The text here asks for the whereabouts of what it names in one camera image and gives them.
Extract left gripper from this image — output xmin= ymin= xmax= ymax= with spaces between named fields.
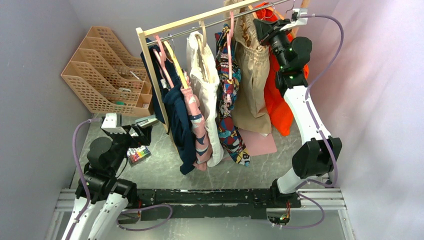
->
xmin=105 ymin=122 xmax=152 ymax=173

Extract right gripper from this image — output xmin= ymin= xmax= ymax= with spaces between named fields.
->
xmin=253 ymin=18 xmax=293 ymax=70

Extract beige shorts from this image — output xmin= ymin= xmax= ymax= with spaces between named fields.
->
xmin=232 ymin=16 xmax=272 ymax=136

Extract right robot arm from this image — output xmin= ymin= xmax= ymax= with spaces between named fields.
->
xmin=253 ymin=19 xmax=342 ymax=207

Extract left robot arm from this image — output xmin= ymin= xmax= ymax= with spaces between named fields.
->
xmin=62 ymin=124 xmax=153 ymax=240

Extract pink hanger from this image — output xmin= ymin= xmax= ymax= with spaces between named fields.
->
xmin=223 ymin=11 xmax=234 ymax=84

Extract navy blue shorts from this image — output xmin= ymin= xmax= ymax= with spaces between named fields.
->
xmin=148 ymin=45 xmax=196 ymax=175

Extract colourful cartoon print shorts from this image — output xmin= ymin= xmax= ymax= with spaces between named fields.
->
xmin=214 ymin=23 xmax=251 ymax=167

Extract pink patterned shorts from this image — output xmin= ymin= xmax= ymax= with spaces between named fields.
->
xmin=180 ymin=71 xmax=213 ymax=171

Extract yellow hanger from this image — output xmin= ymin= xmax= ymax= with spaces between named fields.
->
xmin=163 ymin=41 xmax=189 ymax=89

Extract white shorts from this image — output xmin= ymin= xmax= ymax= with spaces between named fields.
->
xmin=186 ymin=31 xmax=224 ymax=168

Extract orange shorts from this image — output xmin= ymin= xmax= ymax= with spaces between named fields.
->
xmin=255 ymin=7 xmax=294 ymax=137

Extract grey stapler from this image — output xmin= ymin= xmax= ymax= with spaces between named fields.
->
xmin=135 ymin=114 xmax=159 ymax=128

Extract pack of coloured markers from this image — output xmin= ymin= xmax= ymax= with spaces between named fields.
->
xmin=127 ymin=146 xmax=151 ymax=166

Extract wooden clothes rack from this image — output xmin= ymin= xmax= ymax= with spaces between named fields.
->
xmin=135 ymin=0 xmax=312 ymax=135

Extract beige plastic file organizer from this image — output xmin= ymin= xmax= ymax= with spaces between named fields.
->
xmin=61 ymin=26 xmax=153 ymax=117

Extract pink mat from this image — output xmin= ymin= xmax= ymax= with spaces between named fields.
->
xmin=218 ymin=128 xmax=277 ymax=166

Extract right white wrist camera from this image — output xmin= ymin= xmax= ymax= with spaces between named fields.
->
xmin=280 ymin=8 xmax=308 ymax=32

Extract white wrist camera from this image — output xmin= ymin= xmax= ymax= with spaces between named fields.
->
xmin=100 ymin=113 xmax=127 ymax=134
xmin=280 ymin=8 xmax=308 ymax=32

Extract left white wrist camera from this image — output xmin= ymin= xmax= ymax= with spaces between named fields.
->
xmin=100 ymin=113 xmax=127 ymax=134

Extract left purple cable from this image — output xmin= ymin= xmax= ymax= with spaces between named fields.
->
xmin=64 ymin=117 xmax=104 ymax=240

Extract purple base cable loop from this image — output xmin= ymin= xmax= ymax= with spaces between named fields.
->
xmin=115 ymin=203 xmax=174 ymax=233

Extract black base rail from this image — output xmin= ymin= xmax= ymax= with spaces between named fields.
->
xmin=118 ymin=186 xmax=301 ymax=224

